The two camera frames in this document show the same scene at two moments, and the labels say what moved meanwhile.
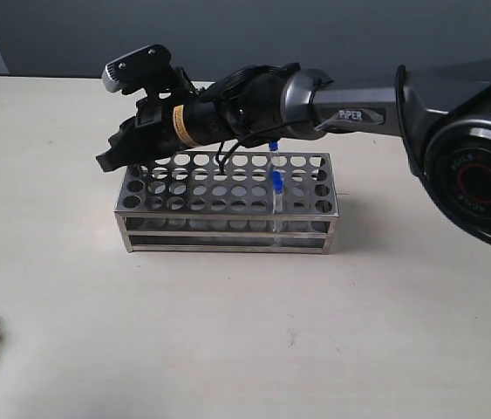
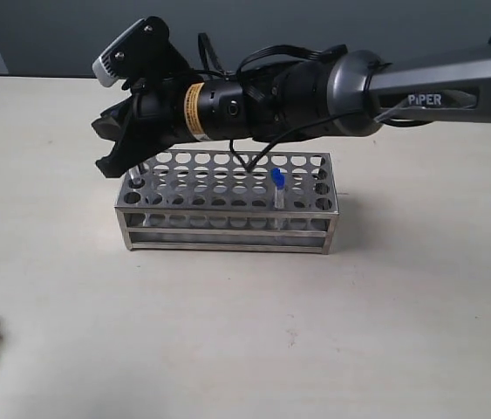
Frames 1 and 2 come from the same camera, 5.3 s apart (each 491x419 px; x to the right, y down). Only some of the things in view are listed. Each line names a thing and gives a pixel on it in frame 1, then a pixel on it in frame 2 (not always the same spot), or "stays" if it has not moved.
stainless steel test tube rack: (182, 201) stays
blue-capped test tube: (273, 147) -> (135, 175)
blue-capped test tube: (277, 186) stays
